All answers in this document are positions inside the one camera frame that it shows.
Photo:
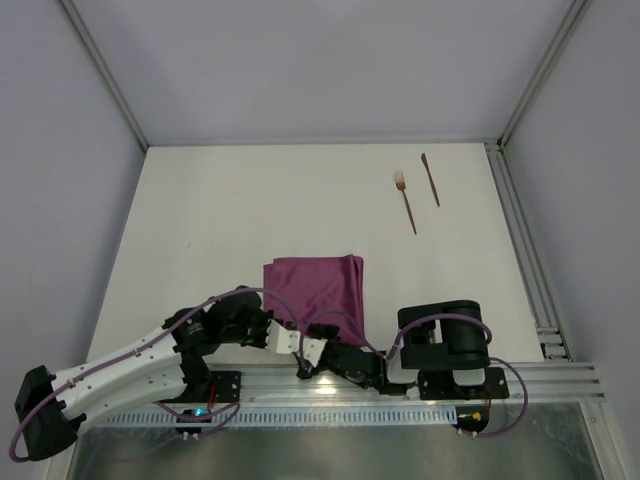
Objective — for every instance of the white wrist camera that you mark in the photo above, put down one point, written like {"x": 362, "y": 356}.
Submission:
{"x": 312, "y": 350}
{"x": 282, "y": 341}

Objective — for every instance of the copper knife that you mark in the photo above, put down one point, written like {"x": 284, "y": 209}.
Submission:
{"x": 431, "y": 179}

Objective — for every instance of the slotted grey cable duct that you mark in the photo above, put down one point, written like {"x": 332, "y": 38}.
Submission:
{"x": 294, "y": 417}

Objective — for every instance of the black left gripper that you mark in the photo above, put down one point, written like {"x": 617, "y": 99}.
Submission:
{"x": 257, "y": 330}

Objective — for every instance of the purple satin napkin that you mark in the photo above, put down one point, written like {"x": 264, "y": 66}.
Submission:
{"x": 323, "y": 290}

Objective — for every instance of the aluminium corner post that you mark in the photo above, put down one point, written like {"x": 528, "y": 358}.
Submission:
{"x": 560, "y": 39}
{"x": 89, "y": 45}

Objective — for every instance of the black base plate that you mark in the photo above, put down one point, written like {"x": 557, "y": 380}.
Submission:
{"x": 224, "y": 387}
{"x": 463, "y": 385}

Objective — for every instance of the aluminium rail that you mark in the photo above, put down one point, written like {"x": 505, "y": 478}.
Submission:
{"x": 541, "y": 382}
{"x": 537, "y": 286}

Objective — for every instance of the aluminium front rail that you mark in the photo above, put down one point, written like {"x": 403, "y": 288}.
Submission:
{"x": 541, "y": 382}

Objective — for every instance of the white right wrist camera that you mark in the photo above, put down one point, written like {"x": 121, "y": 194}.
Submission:
{"x": 312, "y": 350}

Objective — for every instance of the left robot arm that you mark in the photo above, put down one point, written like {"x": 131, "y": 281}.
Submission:
{"x": 166, "y": 366}

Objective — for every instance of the copper fork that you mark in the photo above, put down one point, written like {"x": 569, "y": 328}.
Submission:
{"x": 400, "y": 184}

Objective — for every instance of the aluminium right side rail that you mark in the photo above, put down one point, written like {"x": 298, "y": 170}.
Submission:
{"x": 537, "y": 286}

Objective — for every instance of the aluminium left corner post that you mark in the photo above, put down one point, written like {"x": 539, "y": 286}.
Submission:
{"x": 89, "y": 45}

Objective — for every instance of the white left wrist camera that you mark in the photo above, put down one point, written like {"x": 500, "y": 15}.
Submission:
{"x": 282, "y": 341}

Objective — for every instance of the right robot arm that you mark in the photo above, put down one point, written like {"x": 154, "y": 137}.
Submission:
{"x": 440, "y": 348}

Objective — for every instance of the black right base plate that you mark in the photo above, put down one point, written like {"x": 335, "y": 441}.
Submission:
{"x": 463, "y": 385}

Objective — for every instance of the aluminium right corner post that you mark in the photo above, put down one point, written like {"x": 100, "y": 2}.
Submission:
{"x": 560, "y": 39}

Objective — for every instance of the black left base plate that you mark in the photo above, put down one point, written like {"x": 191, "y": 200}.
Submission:
{"x": 224, "y": 387}

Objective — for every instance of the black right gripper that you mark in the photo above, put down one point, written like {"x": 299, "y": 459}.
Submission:
{"x": 333, "y": 356}

